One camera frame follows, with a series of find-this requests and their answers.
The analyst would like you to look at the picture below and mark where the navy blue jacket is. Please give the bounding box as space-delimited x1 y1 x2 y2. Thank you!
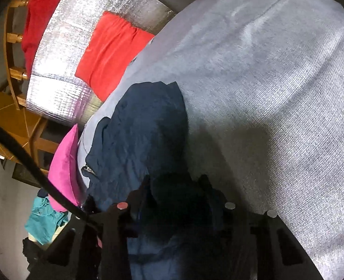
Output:
82 82 193 279

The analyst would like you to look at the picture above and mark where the pink cloth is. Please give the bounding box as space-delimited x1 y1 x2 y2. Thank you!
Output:
48 124 82 206

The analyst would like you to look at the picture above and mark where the teal garment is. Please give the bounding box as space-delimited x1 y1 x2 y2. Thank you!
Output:
24 196 69 245

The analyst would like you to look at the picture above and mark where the black garment on floor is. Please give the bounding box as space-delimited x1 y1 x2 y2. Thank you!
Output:
22 238 45 272

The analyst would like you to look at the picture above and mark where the wooden chair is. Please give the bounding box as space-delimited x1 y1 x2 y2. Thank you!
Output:
0 0 58 164

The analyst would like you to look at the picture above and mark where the silver foil insulated mat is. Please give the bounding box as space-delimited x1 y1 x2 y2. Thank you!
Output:
26 0 175 126

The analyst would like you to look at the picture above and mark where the bright red folded cloth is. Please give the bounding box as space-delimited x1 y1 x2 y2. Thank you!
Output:
75 11 154 102

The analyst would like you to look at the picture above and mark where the grey knit bed sheet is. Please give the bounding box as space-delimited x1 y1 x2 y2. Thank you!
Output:
78 0 344 279

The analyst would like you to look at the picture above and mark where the dark red hanging garment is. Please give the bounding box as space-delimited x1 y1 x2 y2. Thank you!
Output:
21 0 60 78

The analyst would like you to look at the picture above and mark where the black cable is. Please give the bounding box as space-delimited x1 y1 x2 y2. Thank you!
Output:
0 115 103 234

